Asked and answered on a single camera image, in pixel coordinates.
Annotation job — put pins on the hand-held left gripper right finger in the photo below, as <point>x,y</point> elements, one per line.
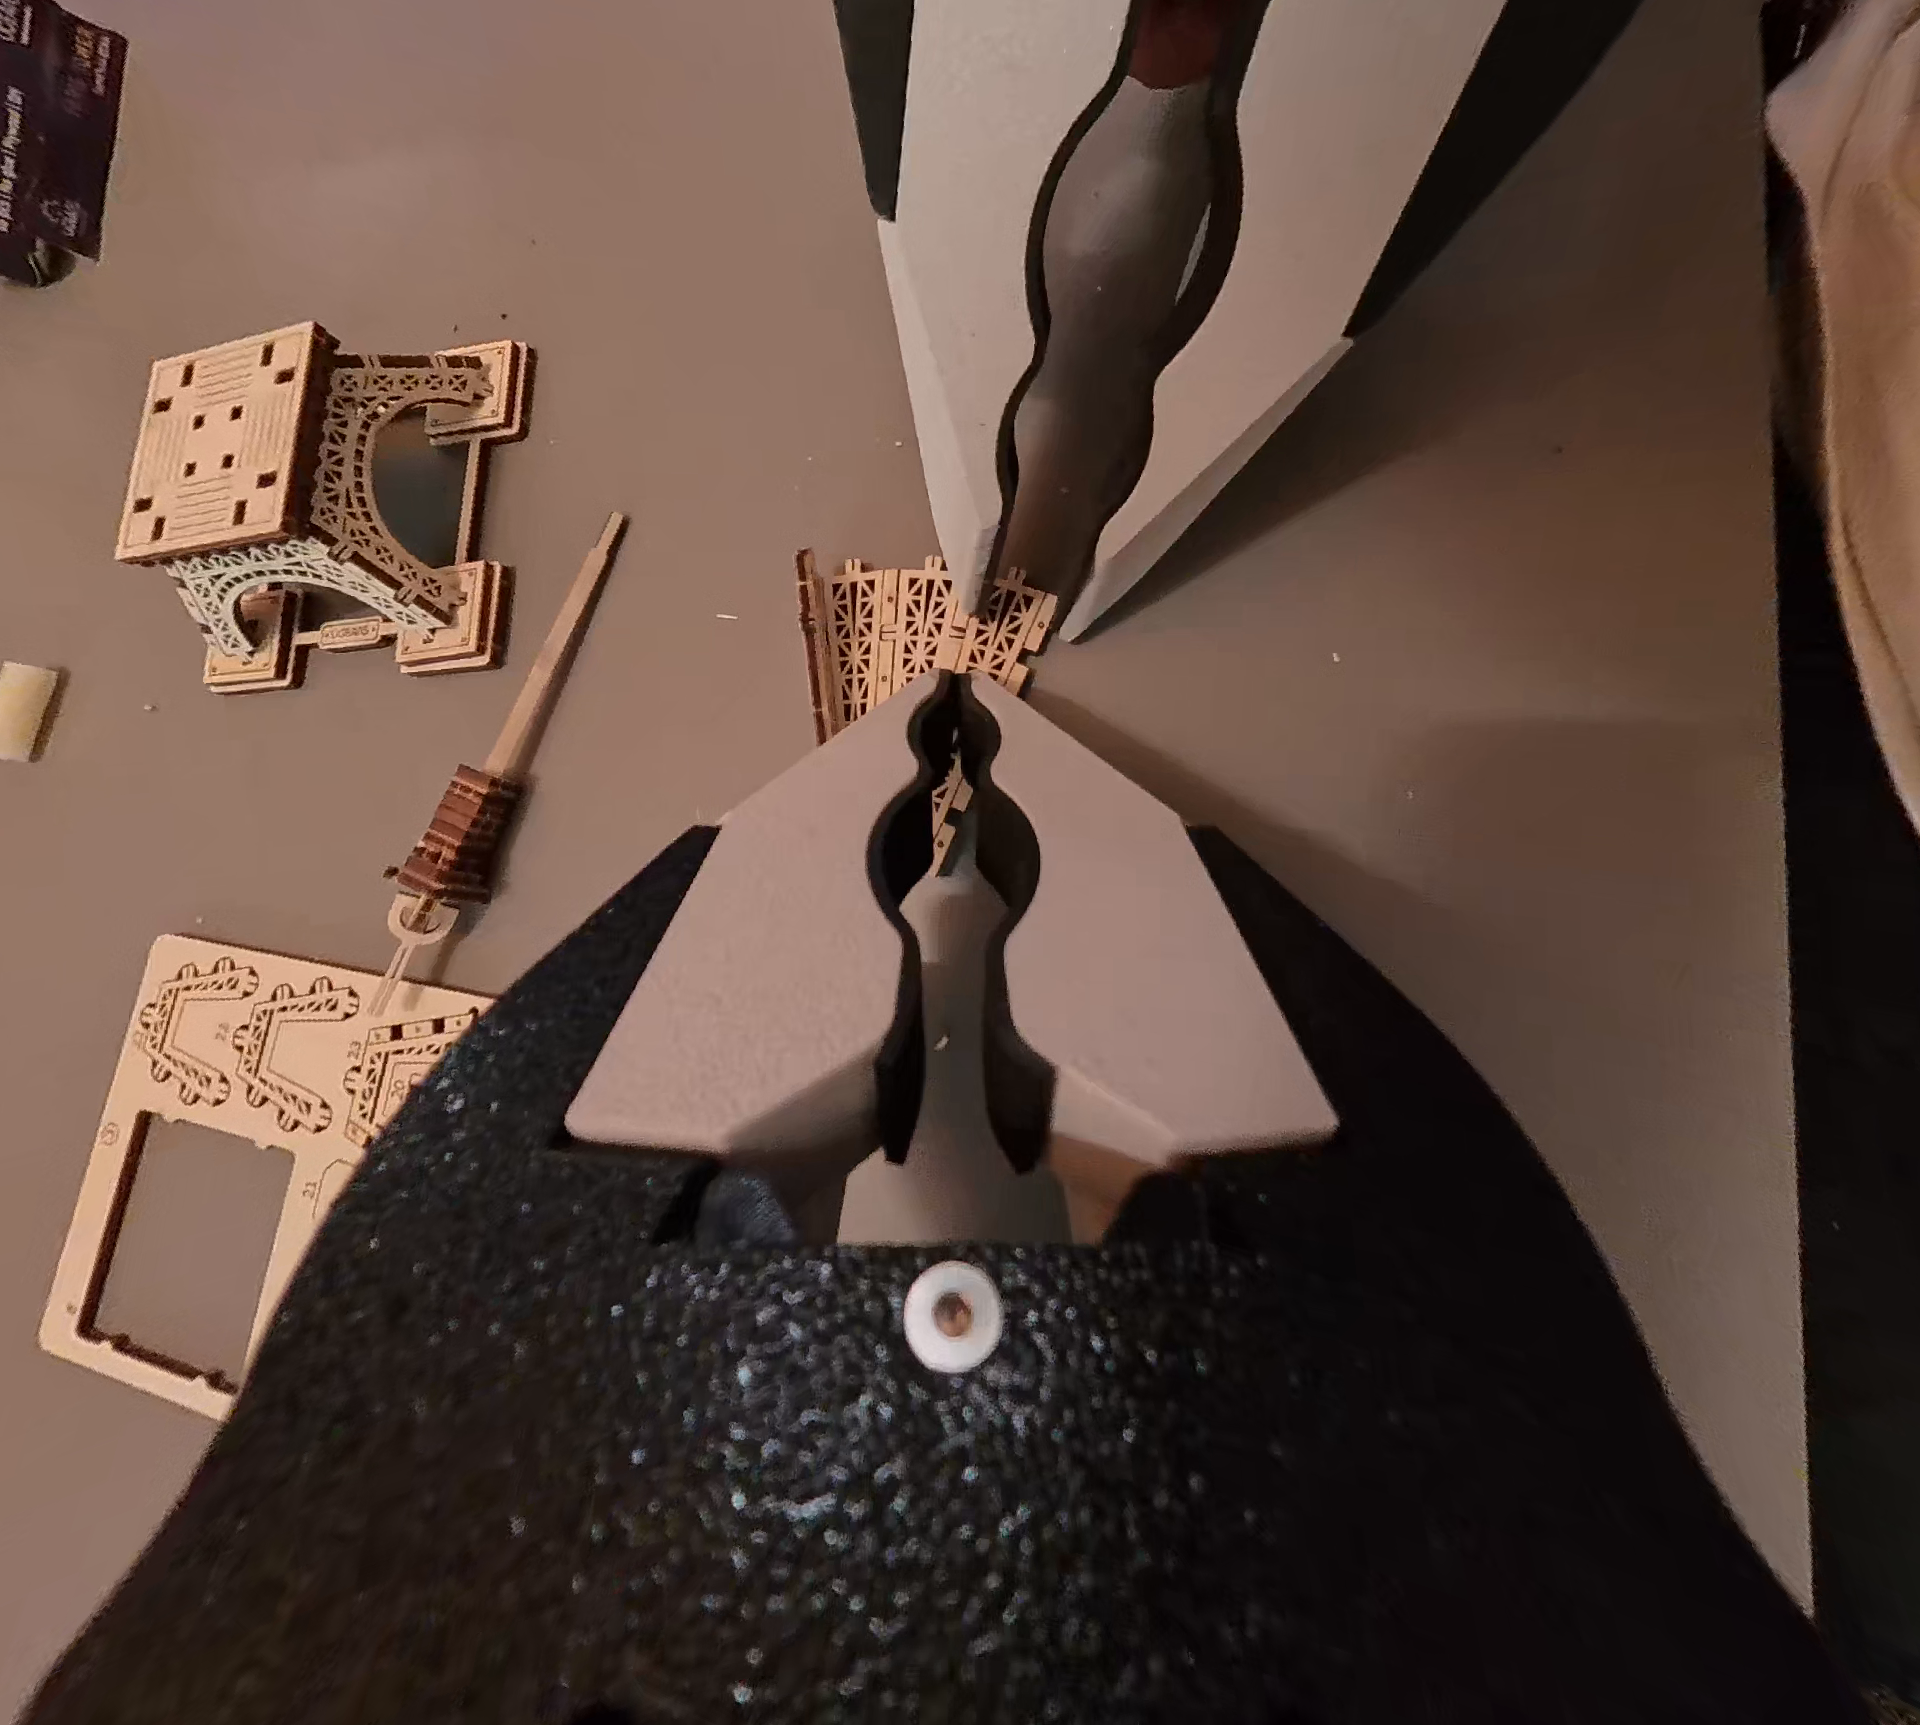
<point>1169,991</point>

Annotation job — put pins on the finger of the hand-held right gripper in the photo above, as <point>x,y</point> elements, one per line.
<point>1351,136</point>
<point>990,30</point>

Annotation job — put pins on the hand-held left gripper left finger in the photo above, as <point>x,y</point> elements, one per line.
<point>750,991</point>

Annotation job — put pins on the narrow wooden lattice panel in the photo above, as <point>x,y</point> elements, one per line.
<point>954,827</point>

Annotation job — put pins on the wooden lattice tower section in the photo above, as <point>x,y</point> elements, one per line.
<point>885,632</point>

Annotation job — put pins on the grey desk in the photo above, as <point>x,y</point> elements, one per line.
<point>1425,856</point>

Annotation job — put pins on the wooden tower spire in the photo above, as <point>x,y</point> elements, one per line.
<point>466,827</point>

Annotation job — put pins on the cream printed shirt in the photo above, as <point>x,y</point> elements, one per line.
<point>1861,331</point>

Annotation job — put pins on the wooden punch-out parts sheet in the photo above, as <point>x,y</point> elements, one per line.
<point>247,991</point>

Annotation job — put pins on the wooden tower base model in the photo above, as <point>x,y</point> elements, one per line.
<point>225,437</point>

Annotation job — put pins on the small cream wax block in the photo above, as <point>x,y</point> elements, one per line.
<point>29,709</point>

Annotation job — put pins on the dark puzzle box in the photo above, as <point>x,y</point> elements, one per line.
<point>52,136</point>

